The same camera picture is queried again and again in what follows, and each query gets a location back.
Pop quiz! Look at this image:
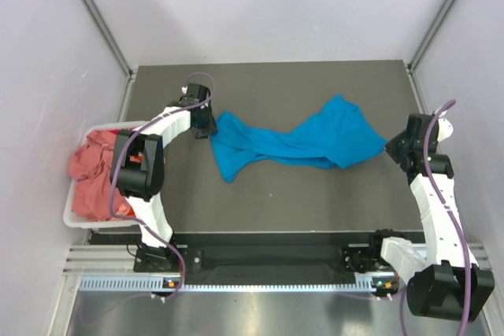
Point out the blue t shirt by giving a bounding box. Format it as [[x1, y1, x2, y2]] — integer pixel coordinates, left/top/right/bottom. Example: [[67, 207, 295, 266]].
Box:
[[210, 94, 386, 183]]

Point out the salmon pink t shirt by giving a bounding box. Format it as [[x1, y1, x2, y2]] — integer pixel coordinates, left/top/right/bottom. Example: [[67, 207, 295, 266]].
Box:
[[69, 130, 134, 221]]

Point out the left aluminium frame post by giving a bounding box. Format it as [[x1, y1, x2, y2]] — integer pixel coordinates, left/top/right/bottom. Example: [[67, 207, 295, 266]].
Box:
[[80, 0, 133, 79]]

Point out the right aluminium frame post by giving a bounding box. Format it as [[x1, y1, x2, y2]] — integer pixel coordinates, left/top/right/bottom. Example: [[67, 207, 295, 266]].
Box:
[[406, 0, 458, 75]]

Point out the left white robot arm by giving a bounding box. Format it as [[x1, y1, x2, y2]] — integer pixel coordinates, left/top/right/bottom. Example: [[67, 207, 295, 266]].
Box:
[[109, 83, 217, 271]]

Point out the grey slotted cable duct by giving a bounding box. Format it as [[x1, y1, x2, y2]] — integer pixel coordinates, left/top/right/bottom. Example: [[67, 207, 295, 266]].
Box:
[[78, 272, 400, 295]]

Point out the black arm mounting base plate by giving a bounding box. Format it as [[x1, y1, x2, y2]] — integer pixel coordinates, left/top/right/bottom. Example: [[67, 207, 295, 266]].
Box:
[[88, 229, 428, 286]]

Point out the aluminium front frame rail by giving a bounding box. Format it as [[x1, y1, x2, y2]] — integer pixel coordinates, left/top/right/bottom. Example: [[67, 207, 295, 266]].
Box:
[[62, 243, 493, 274]]

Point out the orange t shirt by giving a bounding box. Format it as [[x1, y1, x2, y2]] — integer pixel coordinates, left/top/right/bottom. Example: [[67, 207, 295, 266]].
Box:
[[126, 153, 143, 164]]

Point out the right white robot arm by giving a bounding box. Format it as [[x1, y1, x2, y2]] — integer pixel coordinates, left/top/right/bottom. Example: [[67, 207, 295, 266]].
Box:
[[367, 113, 495, 322]]

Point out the white plastic laundry basket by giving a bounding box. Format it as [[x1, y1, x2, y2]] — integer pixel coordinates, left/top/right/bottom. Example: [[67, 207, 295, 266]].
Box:
[[63, 121, 143, 229]]

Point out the aluminium frame post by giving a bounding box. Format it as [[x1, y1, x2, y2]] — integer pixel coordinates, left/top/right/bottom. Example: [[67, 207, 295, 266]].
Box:
[[406, 0, 458, 75], [80, 0, 133, 79]]

